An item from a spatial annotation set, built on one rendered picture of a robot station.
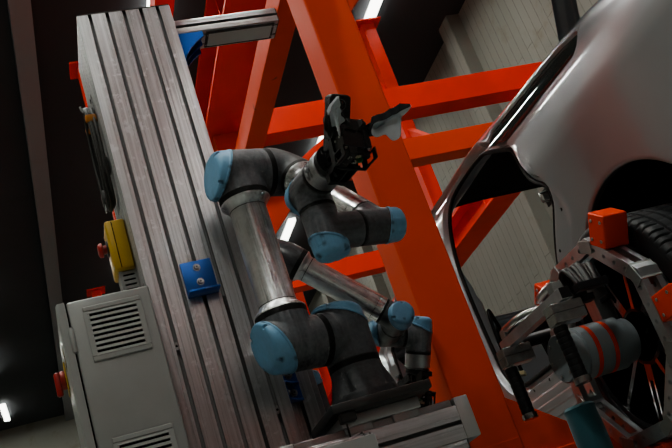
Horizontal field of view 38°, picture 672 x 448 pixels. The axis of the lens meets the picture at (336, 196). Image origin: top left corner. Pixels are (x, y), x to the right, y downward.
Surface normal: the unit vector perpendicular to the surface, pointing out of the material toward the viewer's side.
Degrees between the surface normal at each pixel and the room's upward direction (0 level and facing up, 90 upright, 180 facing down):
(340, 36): 90
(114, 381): 90
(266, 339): 97
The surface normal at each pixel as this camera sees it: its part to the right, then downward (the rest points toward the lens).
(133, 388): 0.21, -0.46
